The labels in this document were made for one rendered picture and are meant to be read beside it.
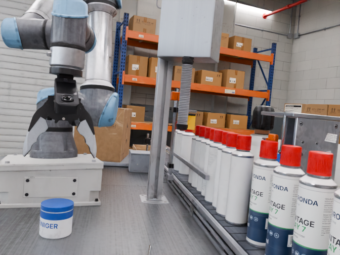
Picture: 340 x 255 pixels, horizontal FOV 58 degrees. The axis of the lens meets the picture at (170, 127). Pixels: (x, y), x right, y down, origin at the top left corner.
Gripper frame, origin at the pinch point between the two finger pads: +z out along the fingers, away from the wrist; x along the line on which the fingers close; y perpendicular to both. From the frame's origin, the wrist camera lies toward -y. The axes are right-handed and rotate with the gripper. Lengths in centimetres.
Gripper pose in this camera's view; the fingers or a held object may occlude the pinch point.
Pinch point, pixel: (60, 159)
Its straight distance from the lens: 73.3
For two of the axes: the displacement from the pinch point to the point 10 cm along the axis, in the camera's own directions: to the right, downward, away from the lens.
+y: -3.6, -0.8, 9.3
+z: -0.9, 9.9, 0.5
